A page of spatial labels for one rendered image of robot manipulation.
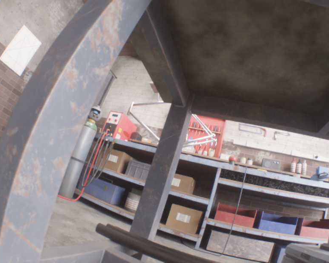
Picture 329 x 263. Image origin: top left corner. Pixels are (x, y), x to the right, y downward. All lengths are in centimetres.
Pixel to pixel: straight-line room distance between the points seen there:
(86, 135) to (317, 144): 300
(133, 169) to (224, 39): 172
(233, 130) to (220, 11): 239
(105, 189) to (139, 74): 225
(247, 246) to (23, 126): 184
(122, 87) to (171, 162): 303
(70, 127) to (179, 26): 43
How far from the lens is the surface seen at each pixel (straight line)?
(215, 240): 187
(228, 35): 59
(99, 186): 226
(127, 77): 377
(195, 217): 189
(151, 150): 199
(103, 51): 32
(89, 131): 223
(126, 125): 275
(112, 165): 220
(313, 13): 54
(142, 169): 205
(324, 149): 312
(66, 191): 222
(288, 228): 197
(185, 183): 190
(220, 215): 184
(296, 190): 202
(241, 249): 190
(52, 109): 26
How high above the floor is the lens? 39
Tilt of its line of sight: 18 degrees up
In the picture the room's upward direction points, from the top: 18 degrees clockwise
